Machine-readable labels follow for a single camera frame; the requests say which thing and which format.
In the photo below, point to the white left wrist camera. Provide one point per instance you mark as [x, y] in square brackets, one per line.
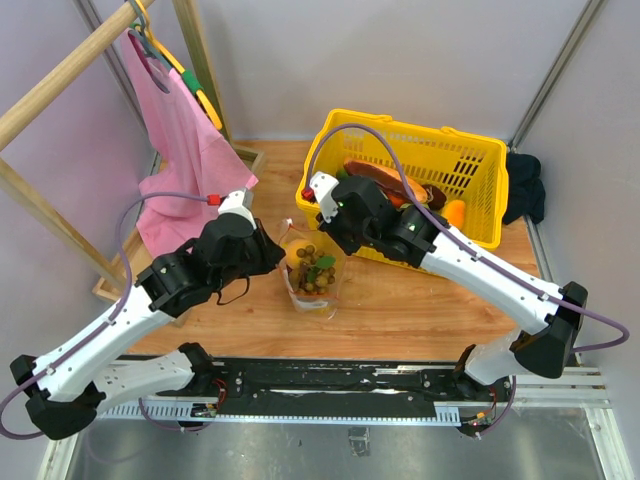
[237, 202]

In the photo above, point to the black cloth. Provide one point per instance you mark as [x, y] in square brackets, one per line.
[526, 195]

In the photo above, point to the aluminium frame post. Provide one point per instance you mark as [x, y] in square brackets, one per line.
[115, 65]
[577, 34]

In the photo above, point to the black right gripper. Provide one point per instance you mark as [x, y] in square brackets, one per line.
[330, 229]

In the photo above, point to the orange yellow peach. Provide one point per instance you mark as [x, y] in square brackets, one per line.
[298, 250]

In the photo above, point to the wooden clothes rack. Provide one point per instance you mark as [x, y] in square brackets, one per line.
[85, 153]

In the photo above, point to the yellow green clothes hanger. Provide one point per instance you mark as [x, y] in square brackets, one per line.
[193, 85]

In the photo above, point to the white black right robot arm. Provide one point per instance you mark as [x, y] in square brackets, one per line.
[547, 315]

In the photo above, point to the brown longan bunch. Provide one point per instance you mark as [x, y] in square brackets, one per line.
[315, 275]

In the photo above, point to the aluminium frame post right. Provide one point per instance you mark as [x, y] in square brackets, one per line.
[577, 34]

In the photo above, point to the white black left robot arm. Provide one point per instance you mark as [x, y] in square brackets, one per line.
[74, 383]

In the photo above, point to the clear zip bag orange zipper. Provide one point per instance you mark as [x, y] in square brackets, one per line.
[324, 305]

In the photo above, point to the orange carrot piece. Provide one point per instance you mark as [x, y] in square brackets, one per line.
[397, 201]

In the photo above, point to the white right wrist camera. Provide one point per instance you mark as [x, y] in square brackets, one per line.
[320, 188]

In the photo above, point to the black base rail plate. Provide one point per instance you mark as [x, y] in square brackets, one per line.
[333, 389]

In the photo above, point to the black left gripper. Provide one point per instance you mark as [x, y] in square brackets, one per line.
[269, 250]

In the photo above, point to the pink shirt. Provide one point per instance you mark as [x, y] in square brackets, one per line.
[199, 161]

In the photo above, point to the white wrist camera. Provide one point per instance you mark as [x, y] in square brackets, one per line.
[237, 202]
[320, 188]

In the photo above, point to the orange yellow mango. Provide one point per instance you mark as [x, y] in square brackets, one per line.
[454, 212]

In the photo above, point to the aluminium frame post left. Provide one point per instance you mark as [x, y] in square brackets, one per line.
[115, 65]

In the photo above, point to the brown glazed hot dog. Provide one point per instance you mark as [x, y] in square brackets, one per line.
[388, 179]

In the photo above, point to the grey clothes hanger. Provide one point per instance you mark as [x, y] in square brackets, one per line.
[145, 48]

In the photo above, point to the yellow plastic shopping basket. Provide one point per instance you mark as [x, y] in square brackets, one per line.
[462, 165]

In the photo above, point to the dark brown chestnut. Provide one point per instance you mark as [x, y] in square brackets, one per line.
[436, 198]

